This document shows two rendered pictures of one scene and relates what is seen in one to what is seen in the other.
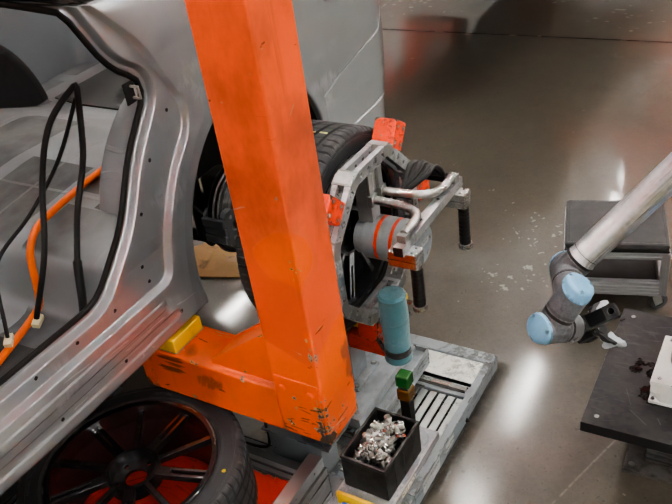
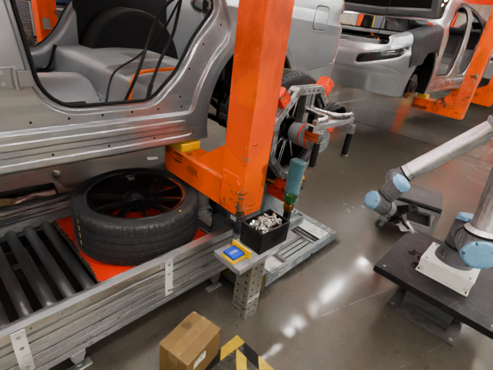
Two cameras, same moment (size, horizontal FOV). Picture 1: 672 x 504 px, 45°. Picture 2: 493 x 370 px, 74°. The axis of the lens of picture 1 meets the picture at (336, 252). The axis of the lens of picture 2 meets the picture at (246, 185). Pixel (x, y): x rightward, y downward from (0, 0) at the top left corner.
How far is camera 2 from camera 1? 0.83 m
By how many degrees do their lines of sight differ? 8
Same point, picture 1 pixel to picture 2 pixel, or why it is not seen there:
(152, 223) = (193, 78)
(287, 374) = (230, 169)
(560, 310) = (387, 191)
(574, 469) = (360, 295)
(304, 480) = (219, 235)
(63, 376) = (117, 122)
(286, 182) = (266, 40)
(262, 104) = not seen: outside the picture
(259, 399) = (212, 183)
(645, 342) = (420, 244)
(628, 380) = (406, 256)
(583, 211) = not seen: hidden behind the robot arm
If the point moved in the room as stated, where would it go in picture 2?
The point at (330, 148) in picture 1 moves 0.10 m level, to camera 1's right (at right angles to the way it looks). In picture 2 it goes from (293, 74) to (312, 77)
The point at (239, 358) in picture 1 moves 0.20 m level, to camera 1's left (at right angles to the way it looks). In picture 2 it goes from (210, 158) to (174, 152)
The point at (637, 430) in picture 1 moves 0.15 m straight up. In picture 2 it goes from (406, 280) to (416, 257)
